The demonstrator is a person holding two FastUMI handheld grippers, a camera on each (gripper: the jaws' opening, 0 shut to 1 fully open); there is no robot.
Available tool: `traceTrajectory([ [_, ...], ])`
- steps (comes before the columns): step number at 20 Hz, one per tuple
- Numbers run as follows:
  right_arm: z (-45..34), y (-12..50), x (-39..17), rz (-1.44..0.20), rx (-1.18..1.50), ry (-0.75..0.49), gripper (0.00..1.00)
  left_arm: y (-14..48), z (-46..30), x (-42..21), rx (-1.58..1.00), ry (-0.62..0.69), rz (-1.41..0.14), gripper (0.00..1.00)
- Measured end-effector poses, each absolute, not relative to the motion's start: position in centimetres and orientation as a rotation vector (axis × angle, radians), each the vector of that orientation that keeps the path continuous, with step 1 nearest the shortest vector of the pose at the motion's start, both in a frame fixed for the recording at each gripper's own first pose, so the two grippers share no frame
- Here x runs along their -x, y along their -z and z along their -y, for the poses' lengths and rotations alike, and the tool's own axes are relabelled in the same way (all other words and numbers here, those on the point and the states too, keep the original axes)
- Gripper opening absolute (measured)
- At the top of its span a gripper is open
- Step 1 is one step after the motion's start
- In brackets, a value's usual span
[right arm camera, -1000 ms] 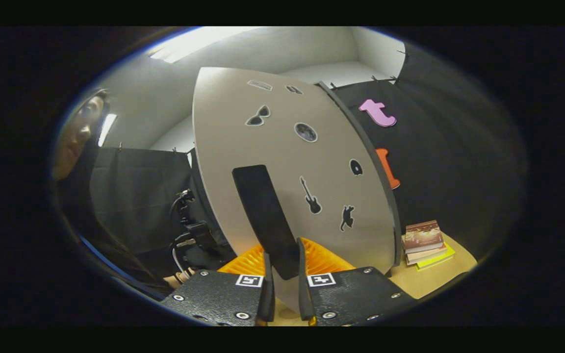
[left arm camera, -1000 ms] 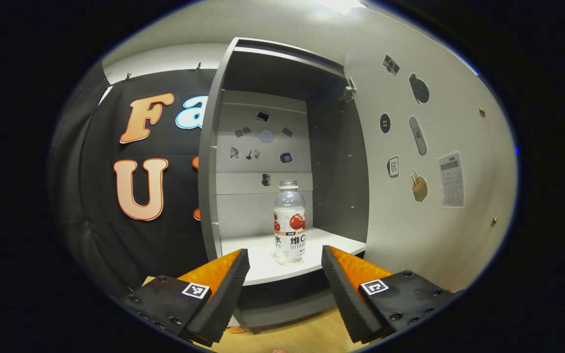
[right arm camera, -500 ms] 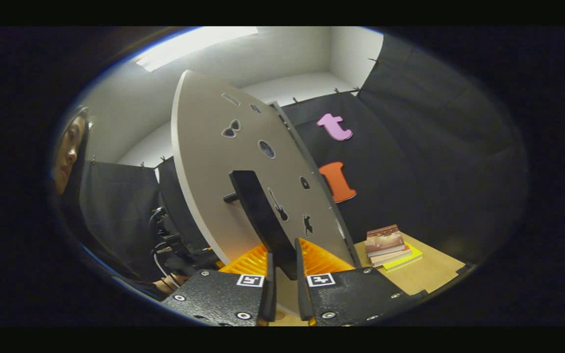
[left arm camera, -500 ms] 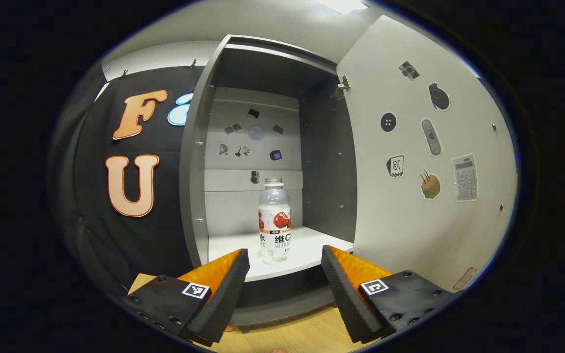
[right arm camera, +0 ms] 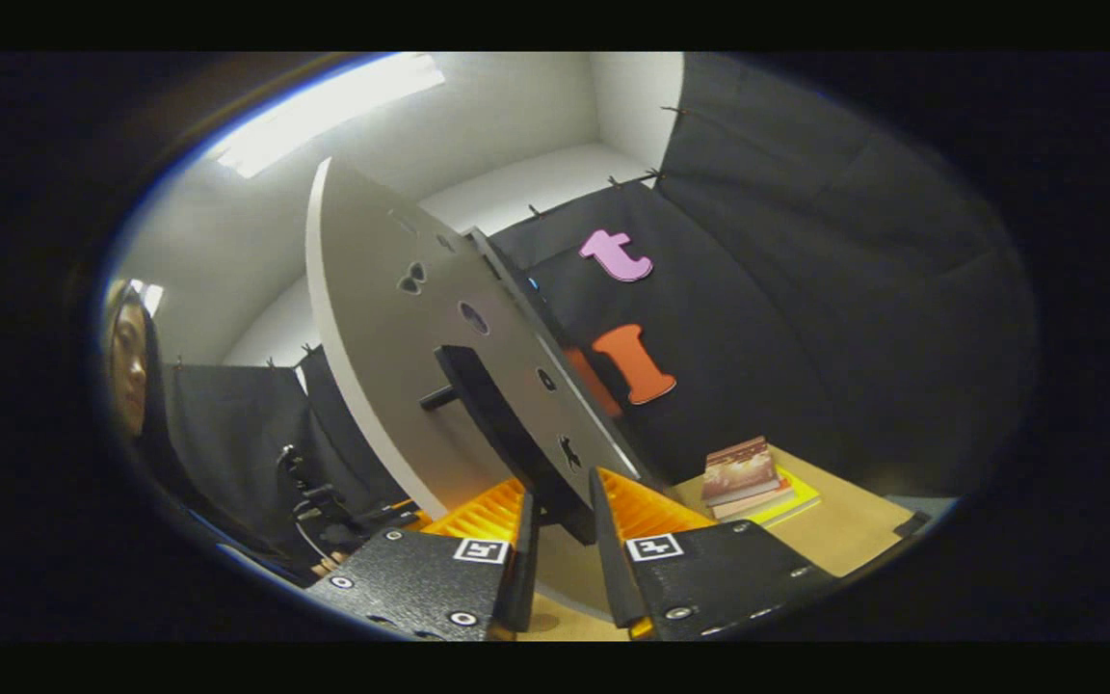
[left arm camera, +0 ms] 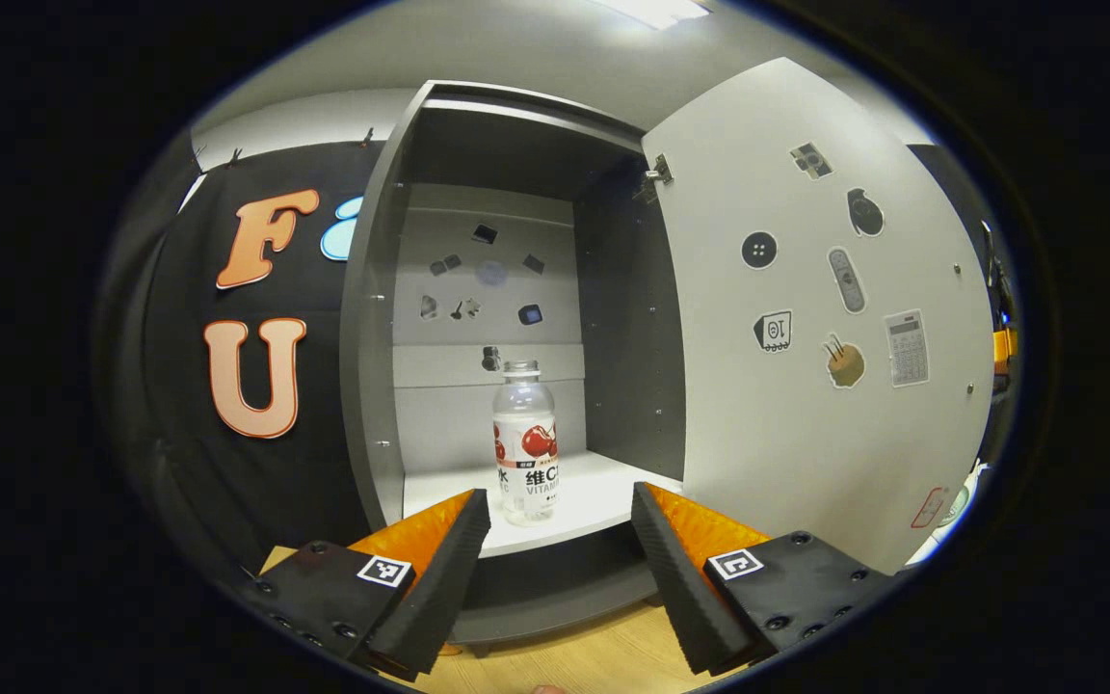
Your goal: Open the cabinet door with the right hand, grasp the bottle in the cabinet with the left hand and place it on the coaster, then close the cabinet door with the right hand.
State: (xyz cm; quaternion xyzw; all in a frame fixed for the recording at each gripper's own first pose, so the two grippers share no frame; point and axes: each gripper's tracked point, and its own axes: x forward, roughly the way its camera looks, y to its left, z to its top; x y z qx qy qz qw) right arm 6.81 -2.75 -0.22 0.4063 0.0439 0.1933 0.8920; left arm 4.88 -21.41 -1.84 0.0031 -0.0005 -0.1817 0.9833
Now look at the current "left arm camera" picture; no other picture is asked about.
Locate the ceiling light panel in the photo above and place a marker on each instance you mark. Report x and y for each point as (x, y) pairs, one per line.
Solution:
(656, 10)

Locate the metal door hinge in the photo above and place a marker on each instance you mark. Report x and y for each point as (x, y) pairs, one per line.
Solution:
(656, 175)

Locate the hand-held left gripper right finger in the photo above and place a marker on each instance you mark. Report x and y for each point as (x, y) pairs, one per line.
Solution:
(680, 588)

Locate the grey cabinet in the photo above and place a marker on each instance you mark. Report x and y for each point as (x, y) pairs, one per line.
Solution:
(367, 386)

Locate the desk lamp with green base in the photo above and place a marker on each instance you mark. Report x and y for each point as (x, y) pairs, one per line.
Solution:
(958, 501)

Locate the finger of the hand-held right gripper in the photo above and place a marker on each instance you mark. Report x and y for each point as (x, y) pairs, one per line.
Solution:
(1006, 352)

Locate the clear bottle red label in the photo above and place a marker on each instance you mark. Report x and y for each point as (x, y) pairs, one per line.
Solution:
(524, 424)

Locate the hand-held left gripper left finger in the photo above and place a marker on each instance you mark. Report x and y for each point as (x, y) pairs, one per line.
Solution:
(439, 588)

